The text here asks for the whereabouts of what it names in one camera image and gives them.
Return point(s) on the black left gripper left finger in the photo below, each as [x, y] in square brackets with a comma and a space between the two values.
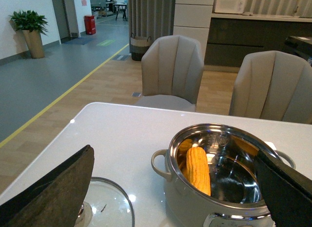
[56, 198]

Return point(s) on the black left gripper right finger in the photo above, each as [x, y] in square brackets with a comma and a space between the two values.
[286, 192]

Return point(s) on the glass pot lid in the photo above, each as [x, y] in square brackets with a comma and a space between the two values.
[106, 204]

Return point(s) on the yellow corn cob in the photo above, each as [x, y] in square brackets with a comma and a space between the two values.
[198, 173]

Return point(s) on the beige electric cooking pot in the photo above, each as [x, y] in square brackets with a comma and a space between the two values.
[235, 199]

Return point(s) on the white coaster pad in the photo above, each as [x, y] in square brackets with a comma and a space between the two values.
[271, 145]

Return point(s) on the right beige upholstered chair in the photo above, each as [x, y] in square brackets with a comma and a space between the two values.
[273, 85]

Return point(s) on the beige upholstered chair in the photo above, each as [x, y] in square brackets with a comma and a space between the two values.
[273, 85]
[172, 70]

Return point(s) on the black appliance at right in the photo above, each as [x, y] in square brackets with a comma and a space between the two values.
[299, 46]

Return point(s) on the dark kitchen counter cabinet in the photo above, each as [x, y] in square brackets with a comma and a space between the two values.
[230, 40]

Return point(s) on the left beige upholstered chair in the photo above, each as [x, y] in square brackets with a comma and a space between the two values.
[172, 70]

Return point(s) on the woven storage basket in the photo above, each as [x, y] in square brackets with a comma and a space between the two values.
[139, 46]

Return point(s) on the green potted plant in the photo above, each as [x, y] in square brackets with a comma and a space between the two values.
[32, 25]

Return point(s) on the red cabinet box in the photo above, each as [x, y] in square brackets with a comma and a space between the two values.
[90, 26]

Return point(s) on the white microwave oven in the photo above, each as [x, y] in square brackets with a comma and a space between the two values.
[229, 6]

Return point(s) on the distant dark table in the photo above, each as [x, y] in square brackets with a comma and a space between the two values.
[121, 7]

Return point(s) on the grey pleated curtain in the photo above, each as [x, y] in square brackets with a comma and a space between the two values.
[151, 18]

